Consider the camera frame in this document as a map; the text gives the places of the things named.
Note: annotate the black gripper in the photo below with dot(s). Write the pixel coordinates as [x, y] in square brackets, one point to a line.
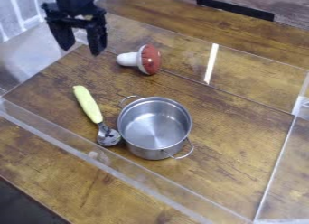
[66, 14]

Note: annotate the green handled metal spoon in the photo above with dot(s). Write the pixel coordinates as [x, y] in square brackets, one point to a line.
[107, 135]

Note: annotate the small steel pot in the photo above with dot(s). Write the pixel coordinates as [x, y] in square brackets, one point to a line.
[154, 125]

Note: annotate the red white toy mushroom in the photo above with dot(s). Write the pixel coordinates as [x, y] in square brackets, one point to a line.
[145, 59]

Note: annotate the black bar on table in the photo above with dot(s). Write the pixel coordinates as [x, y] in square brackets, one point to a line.
[237, 9]

